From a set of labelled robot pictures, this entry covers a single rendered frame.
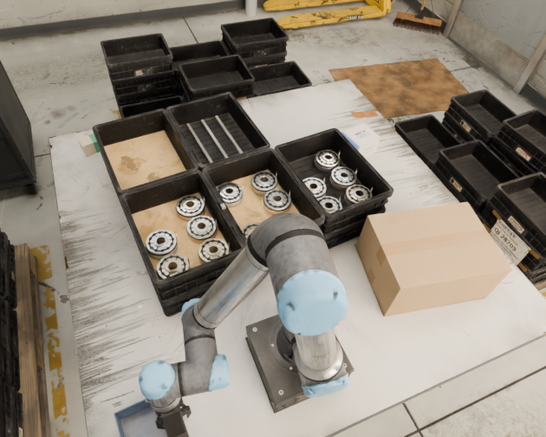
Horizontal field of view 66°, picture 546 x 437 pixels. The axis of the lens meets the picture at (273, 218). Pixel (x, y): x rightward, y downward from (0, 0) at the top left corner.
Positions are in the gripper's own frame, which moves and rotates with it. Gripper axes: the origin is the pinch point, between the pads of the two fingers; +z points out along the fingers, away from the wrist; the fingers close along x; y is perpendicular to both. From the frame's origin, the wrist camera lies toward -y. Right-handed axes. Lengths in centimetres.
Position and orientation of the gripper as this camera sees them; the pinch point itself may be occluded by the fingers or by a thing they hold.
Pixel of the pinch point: (178, 425)
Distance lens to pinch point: 131.4
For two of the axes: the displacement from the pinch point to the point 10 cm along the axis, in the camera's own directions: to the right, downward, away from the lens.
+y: -4.4, -7.2, 5.4
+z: -0.6, 6.3, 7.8
